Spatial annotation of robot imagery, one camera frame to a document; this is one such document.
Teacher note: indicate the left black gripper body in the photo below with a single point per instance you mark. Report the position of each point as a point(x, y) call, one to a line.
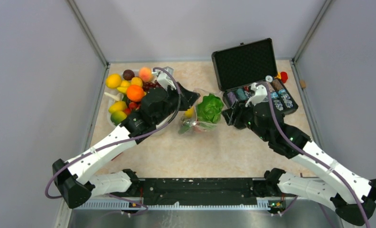
point(173, 100)

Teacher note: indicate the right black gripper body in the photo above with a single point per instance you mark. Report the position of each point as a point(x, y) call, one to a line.
point(245, 117)

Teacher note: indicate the yellow mango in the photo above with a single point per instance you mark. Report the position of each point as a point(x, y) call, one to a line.
point(189, 113)

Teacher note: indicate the green lettuce leaf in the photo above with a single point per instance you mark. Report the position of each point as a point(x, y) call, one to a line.
point(209, 110)

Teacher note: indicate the clear zip top bag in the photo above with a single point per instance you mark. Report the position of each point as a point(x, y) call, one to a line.
point(202, 126)

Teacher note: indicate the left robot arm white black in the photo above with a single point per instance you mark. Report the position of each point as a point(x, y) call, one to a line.
point(76, 178)

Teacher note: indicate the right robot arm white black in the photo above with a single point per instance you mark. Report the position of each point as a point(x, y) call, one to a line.
point(350, 196)

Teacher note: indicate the dark grapes bunch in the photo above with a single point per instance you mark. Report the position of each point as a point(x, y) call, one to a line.
point(149, 85)

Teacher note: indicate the black poker chip case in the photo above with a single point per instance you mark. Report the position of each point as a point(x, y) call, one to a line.
point(236, 68)

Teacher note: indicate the peach at back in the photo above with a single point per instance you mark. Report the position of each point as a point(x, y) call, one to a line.
point(145, 74)

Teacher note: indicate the large orange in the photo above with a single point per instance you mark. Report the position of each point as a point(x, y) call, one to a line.
point(135, 93)

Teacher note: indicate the strawberry cluster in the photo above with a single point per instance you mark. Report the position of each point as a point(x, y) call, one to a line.
point(131, 106)

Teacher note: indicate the red small object behind case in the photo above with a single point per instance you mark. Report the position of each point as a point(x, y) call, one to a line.
point(283, 76)

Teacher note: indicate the dark plum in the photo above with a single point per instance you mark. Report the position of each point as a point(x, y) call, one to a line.
point(128, 74)

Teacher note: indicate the yellow lemon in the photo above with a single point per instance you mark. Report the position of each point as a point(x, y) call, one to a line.
point(113, 81)

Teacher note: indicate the white fruit tray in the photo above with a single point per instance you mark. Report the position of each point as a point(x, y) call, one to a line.
point(114, 91)

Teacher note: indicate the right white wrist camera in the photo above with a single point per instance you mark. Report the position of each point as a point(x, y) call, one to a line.
point(260, 93)

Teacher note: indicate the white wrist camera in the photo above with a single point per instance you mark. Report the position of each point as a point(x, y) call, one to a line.
point(163, 77)
point(260, 93)

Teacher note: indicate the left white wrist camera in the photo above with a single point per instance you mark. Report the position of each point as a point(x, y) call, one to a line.
point(163, 77)

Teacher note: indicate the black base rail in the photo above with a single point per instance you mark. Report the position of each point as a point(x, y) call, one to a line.
point(202, 191)

